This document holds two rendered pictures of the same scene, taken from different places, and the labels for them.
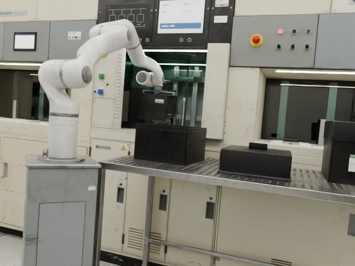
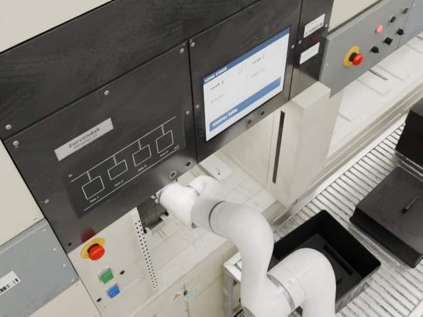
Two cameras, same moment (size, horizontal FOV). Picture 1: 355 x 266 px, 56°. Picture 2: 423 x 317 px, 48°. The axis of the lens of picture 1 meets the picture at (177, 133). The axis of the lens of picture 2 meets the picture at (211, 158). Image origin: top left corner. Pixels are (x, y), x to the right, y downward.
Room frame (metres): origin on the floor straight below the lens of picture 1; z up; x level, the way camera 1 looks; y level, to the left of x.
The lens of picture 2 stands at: (1.60, 0.84, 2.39)
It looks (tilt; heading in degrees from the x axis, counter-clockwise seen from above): 51 degrees down; 302
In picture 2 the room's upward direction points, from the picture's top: 2 degrees counter-clockwise
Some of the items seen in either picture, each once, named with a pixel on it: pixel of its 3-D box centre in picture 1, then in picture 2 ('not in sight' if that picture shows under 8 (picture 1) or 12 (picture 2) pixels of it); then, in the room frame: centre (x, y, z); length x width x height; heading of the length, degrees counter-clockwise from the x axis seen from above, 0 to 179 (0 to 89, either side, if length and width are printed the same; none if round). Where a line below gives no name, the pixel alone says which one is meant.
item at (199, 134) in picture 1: (171, 142); (319, 267); (1.68, 0.03, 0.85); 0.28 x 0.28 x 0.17; 66
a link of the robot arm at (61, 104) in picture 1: (59, 87); not in sight; (1.42, 0.52, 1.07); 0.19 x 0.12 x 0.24; 69
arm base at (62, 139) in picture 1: (63, 138); not in sight; (1.41, 0.49, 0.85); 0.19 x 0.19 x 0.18
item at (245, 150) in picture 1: (257, 157); (406, 211); (1.47, -0.36, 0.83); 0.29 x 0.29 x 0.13; 72
